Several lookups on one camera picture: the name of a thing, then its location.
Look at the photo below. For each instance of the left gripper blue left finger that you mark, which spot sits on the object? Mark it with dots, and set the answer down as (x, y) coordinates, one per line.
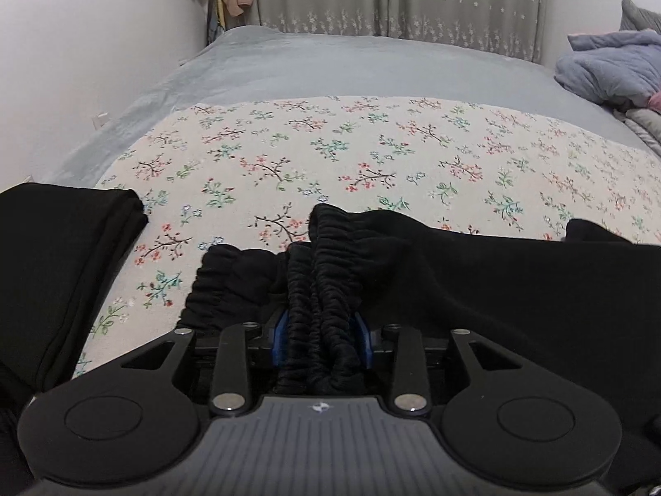
(246, 365)

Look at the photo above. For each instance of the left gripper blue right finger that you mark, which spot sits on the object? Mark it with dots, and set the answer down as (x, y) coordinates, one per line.
(396, 368)

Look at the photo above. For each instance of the black sweatpants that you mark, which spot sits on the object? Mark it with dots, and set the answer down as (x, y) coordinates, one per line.
(586, 308)

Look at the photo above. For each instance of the floral bed sheet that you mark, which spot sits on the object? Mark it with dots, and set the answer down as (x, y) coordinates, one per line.
(249, 175)

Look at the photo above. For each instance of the folded black garment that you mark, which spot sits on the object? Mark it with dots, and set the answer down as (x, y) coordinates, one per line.
(61, 248)

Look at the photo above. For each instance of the grey bed blanket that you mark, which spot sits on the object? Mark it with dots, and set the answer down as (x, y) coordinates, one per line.
(255, 63)

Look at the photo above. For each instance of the blue crumpled quilt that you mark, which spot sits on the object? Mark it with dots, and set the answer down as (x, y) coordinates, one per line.
(620, 68)

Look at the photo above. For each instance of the grey star curtain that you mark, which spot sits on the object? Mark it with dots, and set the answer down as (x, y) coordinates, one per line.
(512, 28)

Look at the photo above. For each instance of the grey pillow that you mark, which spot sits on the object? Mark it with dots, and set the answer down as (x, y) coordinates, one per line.
(638, 19)

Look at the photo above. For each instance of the dark items by wall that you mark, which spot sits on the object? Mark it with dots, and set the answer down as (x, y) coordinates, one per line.
(215, 20)

